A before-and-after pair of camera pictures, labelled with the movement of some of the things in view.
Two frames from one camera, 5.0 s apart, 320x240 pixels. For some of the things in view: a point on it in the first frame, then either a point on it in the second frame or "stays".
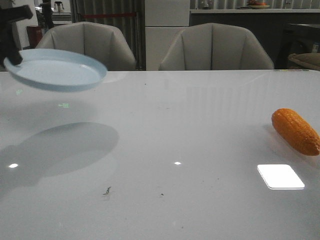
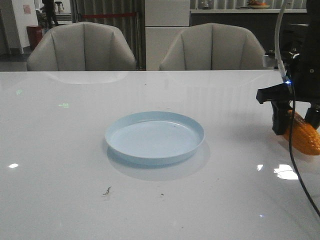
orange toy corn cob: x=293 y=127 stays
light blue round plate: x=57 y=70 -> x=153 y=138
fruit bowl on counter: x=253 y=4 stays
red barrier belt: x=109 y=15 stays
